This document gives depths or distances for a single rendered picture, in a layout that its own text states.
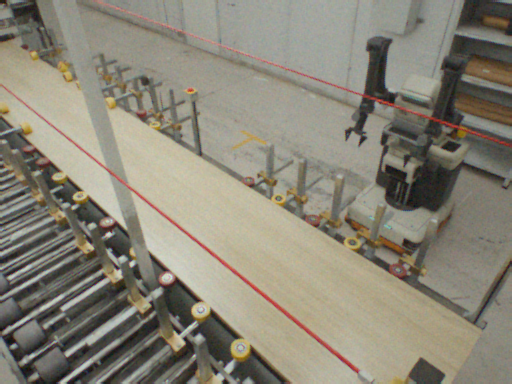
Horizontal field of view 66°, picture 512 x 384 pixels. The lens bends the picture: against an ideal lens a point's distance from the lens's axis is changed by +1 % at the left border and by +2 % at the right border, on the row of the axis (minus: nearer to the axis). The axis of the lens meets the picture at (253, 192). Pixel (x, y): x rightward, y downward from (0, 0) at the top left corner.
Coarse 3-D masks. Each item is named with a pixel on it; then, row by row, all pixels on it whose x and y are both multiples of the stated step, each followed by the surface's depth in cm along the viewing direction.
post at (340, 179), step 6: (342, 174) 204; (336, 180) 206; (342, 180) 204; (336, 186) 208; (342, 186) 207; (336, 192) 210; (342, 192) 211; (336, 198) 212; (336, 204) 214; (336, 210) 217; (330, 216) 223; (336, 216) 220; (330, 228) 228
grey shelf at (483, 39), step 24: (480, 0) 350; (504, 0) 302; (456, 24) 333; (480, 24) 346; (456, 48) 366; (480, 48) 368; (504, 48) 355; (480, 96) 388; (504, 96) 373; (480, 120) 365; (480, 144) 403; (480, 168) 377; (504, 168) 371
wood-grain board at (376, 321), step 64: (0, 64) 394; (64, 128) 295; (128, 128) 293; (192, 192) 234; (256, 192) 232; (192, 256) 195; (256, 256) 194; (320, 256) 193; (256, 320) 167; (320, 320) 166; (384, 320) 166; (448, 320) 165
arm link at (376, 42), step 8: (376, 40) 219; (384, 40) 218; (392, 40) 225; (376, 48) 220; (384, 56) 229; (384, 64) 234; (384, 72) 238; (384, 80) 243; (376, 88) 246; (384, 88) 246; (384, 96) 246
